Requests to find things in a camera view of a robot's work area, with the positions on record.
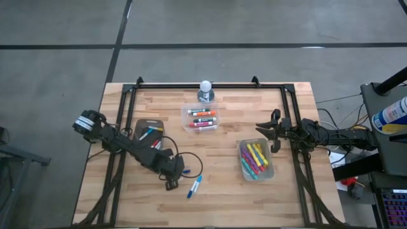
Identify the backlit keyboard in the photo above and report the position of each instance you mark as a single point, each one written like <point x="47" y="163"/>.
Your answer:
<point x="394" y="206"/>

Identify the teal highlighter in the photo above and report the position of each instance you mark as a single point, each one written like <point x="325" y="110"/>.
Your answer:
<point x="249" y="170"/>

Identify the blue highlighter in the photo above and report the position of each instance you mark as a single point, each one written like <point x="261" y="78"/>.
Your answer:
<point x="258" y="157"/>

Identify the purple highlighter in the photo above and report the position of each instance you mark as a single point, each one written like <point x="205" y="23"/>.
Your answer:
<point x="248" y="154"/>

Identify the black aluminium table frame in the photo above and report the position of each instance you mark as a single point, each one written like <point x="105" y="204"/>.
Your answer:
<point x="178" y="86"/>

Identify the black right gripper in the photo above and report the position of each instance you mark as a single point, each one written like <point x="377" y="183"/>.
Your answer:
<point x="284" y="128"/>

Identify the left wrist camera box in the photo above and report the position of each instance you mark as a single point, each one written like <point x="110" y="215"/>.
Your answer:
<point x="171" y="185"/>

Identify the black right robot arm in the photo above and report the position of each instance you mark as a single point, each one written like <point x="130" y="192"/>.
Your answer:
<point x="334" y="136"/>

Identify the white paper sheet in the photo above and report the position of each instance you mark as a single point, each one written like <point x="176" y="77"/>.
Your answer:
<point x="337" y="158"/>

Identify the yellow highlighter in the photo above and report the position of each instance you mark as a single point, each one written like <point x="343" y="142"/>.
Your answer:
<point x="262" y="156"/>
<point x="253" y="154"/>
<point x="259" y="146"/>

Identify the white blue spray can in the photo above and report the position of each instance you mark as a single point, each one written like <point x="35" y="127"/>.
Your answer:
<point x="391" y="116"/>

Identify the pink highlighter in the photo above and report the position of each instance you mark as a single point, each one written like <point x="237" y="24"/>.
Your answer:
<point x="245" y="156"/>

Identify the black stand pole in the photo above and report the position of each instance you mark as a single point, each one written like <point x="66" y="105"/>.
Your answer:
<point x="391" y="82"/>

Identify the clear plastic bin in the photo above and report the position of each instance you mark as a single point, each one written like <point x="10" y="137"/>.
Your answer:
<point x="186" y="105"/>

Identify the dark grey plastic bin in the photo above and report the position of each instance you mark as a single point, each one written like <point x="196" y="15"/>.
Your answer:
<point x="141" y="125"/>

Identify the pale grey plastic bin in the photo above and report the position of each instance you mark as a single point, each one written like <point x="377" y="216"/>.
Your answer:
<point x="268" y="176"/>

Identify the small red object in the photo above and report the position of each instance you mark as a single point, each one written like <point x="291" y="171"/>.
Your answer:
<point x="348" y="181"/>

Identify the black Expo marker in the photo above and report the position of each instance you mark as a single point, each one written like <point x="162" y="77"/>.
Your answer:
<point x="206" y="120"/>

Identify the black equipment stand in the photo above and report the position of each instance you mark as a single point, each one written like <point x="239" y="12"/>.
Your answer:
<point x="381" y="159"/>

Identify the dark grey metal furniture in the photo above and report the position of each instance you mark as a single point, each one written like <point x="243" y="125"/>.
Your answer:
<point x="19" y="156"/>

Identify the white light bulb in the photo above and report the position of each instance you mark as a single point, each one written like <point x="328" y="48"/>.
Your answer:
<point x="205" y="86"/>

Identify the small grey object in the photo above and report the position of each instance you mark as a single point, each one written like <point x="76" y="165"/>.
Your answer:
<point x="356" y="191"/>

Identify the orange Expo marker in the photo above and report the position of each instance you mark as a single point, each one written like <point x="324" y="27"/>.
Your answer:
<point x="208" y="113"/>

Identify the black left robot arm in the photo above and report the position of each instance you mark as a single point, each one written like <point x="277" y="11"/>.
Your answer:
<point x="127" y="146"/>

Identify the green Expo marker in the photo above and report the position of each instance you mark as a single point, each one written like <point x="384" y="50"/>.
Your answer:
<point x="203" y="111"/>

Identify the pink Expo marker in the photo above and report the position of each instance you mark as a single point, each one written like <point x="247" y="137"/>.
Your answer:
<point x="203" y="123"/>

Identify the thin marker yellow cap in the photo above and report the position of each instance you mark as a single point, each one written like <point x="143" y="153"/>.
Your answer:
<point x="157" y="128"/>

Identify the red highlighter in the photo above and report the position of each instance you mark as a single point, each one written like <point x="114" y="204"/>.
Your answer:
<point x="261" y="168"/>

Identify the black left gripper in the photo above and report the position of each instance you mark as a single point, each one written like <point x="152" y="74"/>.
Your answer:
<point x="170" y="165"/>

